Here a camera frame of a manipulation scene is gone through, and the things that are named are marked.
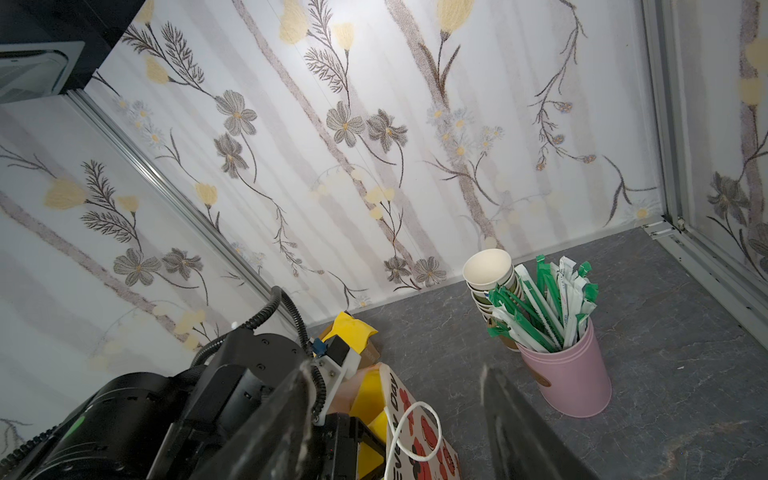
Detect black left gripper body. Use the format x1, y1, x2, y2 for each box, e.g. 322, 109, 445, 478
311, 413, 386, 479

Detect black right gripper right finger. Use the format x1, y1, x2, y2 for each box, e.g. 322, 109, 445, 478
480, 365, 597, 480

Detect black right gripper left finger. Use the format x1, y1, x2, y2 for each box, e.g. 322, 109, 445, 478
192, 361, 317, 480

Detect yellow paper napkin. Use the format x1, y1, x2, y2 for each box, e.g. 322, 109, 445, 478
349, 365, 388, 479

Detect red white paper bag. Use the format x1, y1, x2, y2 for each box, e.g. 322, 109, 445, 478
341, 364, 461, 480

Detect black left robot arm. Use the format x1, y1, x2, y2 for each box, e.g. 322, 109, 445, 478
1, 287, 387, 479

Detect pink straw holder cup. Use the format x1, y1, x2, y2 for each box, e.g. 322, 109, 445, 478
519, 323, 613, 418

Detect brown cardboard napkin box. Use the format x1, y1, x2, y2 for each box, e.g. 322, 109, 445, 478
358, 339, 381, 370

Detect yellow napkin stack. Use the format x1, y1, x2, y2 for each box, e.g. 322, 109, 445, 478
320, 312, 378, 355

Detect green white wrapped straws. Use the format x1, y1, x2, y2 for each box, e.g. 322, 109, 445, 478
485, 255, 599, 354

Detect stack of paper cups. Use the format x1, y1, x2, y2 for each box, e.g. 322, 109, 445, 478
462, 248, 522, 328

